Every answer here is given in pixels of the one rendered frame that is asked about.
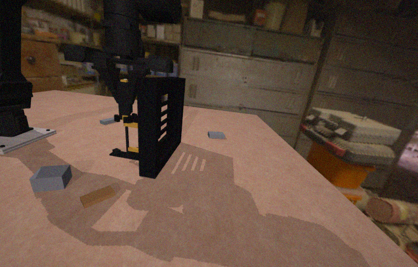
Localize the brown rectangular block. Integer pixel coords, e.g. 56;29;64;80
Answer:
80;185;115;208

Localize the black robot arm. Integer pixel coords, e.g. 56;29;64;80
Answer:
0;0;182;137

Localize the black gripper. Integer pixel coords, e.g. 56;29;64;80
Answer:
63;13;173;105

